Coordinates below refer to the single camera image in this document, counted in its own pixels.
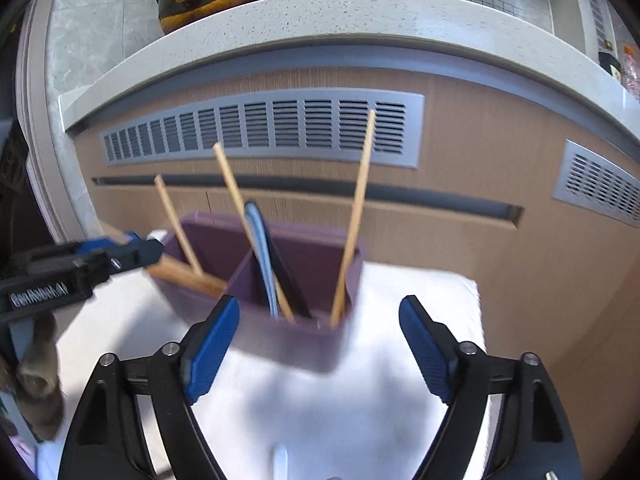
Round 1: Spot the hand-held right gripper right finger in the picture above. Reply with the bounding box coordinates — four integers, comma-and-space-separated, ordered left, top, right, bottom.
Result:
398, 295, 583, 480

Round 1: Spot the dark bottle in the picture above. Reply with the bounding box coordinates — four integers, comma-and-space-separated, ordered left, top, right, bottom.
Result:
598, 37, 623, 81

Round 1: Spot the person's left hand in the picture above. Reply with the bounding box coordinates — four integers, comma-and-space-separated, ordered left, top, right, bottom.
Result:
0, 310, 67, 442

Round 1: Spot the white cloth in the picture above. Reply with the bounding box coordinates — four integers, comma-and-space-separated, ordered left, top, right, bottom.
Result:
37, 230, 485, 480

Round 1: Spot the wooden spoon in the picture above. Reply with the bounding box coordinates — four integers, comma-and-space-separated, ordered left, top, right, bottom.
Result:
146, 254, 229, 297

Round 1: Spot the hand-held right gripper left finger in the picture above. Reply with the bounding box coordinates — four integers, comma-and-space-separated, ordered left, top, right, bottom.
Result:
59, 294, 242, 480

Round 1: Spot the black handled metal spoon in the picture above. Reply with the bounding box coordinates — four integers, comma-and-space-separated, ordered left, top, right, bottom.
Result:
255, 202, 312, 319

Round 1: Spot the wooden chopstick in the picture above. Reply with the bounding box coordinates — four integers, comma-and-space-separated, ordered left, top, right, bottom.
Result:
329, 109, 378, 327
153, 175, 205, 277
212, 142, 296, 322

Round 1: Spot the orange bottle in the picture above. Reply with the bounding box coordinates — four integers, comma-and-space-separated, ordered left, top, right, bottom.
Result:
620, 44, 640, 98

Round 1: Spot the short grey vent grille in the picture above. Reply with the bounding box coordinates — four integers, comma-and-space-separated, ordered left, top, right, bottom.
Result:
552, 140, 640, 226

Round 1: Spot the long grey vent grille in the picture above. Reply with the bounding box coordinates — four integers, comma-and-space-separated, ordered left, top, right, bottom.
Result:
99, 91, 426, 170

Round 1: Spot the purple utensil holder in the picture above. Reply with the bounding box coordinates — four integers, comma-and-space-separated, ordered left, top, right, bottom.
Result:
152, 212, 365, 375

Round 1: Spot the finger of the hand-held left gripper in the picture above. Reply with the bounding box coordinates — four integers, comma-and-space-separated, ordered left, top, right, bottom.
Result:
75, 232, 142, 256
107, 239, 165, 271

